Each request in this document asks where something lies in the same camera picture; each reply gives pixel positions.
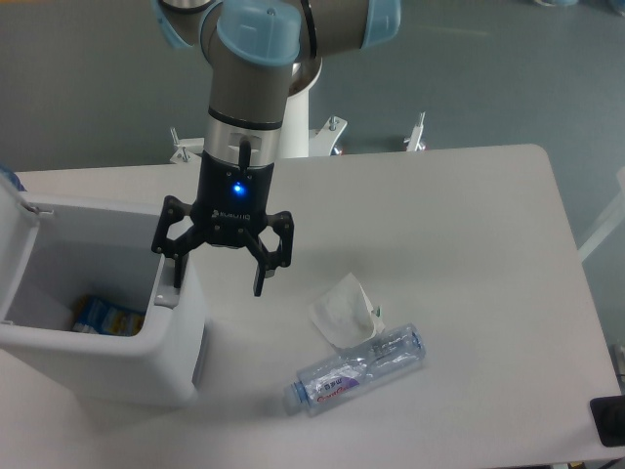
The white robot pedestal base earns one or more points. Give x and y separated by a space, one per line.
303 122

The crumpled white plastic wrapper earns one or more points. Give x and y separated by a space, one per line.
345 316

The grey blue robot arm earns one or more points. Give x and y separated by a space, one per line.
252 47

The blue water bottle at edge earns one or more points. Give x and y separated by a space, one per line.
12 178

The clear plastic water bottle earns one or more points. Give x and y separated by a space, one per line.
355 371

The white frame at right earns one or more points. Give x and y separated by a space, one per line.
605 224

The white push-lid trash can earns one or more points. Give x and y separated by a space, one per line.
56 250

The blue yellow box in bin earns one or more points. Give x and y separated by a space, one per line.
95 315

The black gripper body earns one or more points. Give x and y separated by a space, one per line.
230 198

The black device at edge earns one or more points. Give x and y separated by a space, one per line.
608 414

